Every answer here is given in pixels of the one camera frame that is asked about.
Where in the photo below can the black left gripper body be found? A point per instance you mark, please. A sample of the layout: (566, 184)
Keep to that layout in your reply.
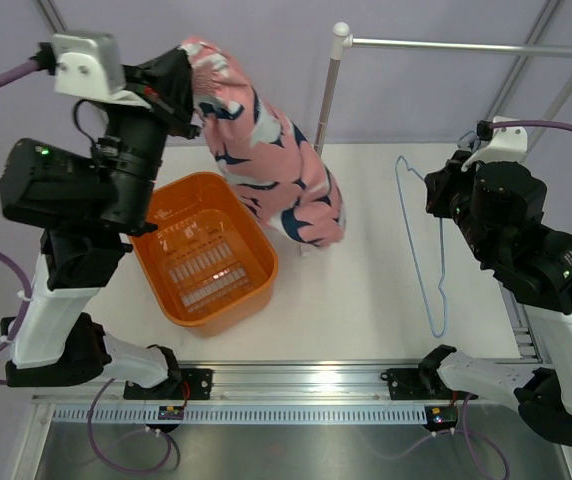
(149, 89)

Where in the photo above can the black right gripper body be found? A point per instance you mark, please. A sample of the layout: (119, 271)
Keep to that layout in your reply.
(464, 197)

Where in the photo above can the blue wire hanger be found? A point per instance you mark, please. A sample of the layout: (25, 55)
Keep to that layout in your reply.
(427, 250)

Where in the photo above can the pink shark print shorts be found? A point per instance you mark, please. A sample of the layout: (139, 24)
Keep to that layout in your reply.
(261, 153)

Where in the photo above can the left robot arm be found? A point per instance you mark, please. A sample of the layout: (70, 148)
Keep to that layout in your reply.
(85, 206)

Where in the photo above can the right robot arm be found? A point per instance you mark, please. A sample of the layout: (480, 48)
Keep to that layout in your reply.
(498, 208)

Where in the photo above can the metal clothes rack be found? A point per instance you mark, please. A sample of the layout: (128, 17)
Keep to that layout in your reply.
(418, 104)

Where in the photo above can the orange plastic basket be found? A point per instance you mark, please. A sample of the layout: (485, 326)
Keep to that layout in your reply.
(208, 263)

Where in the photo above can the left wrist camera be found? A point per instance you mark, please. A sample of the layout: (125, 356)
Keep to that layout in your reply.
(87, 65)

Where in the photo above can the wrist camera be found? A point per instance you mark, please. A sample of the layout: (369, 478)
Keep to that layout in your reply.
(87, 65)
(503, 142)

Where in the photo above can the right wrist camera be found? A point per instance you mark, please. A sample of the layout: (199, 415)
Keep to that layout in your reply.
(503, 142)

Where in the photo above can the aluminium mounting rail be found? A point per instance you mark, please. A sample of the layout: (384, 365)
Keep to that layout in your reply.
(275, 382)

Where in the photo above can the white slotted cable duct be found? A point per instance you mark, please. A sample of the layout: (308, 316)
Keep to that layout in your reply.
(202, 414)

